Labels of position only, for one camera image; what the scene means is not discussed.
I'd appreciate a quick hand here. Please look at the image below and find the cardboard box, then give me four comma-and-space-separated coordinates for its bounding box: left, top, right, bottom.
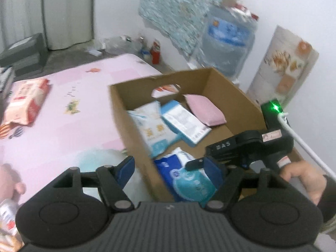
109, 68, 305, 202

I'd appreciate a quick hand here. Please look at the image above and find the white bottle with red label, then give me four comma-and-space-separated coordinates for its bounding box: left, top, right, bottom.
0, 199, 19, 238

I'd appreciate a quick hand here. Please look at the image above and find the pink wet wipes pack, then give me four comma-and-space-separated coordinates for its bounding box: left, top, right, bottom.
4, 78, 51, 126

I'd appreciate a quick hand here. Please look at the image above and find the pink plush toy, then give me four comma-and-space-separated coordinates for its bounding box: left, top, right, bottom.
0, 164, 27, 205

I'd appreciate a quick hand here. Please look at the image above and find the person's right hand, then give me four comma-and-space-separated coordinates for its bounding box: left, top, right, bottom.
280, 160, 327, 205

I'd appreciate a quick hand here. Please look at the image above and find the white tissue packet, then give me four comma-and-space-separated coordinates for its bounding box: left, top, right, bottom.
127, 101, 181, 158

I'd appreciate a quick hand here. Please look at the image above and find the clear plastic bottle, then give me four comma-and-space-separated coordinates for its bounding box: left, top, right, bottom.
105, 35, 142, 55

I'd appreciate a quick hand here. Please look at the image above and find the white cable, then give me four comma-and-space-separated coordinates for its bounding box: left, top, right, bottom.
277, 113, 336, 181

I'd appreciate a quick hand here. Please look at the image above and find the floral printed roll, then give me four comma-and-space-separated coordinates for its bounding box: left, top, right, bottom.
247, 25, 319, 108

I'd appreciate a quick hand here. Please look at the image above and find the grey curtain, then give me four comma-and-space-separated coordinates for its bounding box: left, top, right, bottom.
0, 0, 96, 54

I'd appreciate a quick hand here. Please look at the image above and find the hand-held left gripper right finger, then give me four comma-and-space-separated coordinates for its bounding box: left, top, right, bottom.
205, 157, 285, 212

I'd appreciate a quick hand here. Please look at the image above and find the blue tissue pack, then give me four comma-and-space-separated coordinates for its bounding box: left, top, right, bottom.
154, 147, 218, 205

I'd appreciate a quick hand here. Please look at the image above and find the pink bed sheet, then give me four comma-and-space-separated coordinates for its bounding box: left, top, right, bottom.
0, 53, 163, 210

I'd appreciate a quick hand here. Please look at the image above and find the blue patterned hanging cloth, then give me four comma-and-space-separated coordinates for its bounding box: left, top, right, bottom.
138, 0, 234, 58

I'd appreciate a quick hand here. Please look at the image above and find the blue and white packet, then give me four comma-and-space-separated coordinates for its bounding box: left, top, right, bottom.
161, 100, 212, 147

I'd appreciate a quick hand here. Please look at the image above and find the white plastic bag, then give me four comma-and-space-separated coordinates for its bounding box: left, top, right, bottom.
76, 148, 158, 208

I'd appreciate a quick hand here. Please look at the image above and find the large water jug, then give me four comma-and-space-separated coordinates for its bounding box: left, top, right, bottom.
196, 4, 259, 80

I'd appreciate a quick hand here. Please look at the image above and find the pink towel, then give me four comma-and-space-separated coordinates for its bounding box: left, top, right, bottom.
183, 94, 227, 126

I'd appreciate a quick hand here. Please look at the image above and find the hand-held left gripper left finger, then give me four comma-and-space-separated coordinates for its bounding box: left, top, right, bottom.
52, 156, 137, 212

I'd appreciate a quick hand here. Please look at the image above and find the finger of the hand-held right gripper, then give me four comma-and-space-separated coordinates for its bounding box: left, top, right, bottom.
185, 158, 208, 171

